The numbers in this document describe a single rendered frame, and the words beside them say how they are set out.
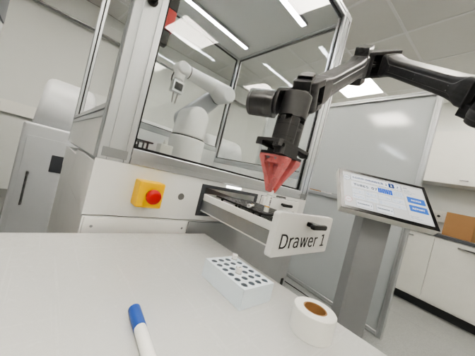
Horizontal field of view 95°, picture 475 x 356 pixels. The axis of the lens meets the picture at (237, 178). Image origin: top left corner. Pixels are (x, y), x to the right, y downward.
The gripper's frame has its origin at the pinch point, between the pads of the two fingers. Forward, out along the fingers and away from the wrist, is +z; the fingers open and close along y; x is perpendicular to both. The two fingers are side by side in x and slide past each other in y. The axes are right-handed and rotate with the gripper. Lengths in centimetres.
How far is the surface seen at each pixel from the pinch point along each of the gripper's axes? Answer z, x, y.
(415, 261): 41, -5, -316
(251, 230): 12.6, -9.6, -9.2
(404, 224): 0, 5, -114
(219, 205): 10.5, -25.4, -9.6
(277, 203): 7, -33, -49
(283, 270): 43, -33, -73
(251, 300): 20.3, 5.1, 2.9
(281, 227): 8.5, -1.1, -9.4
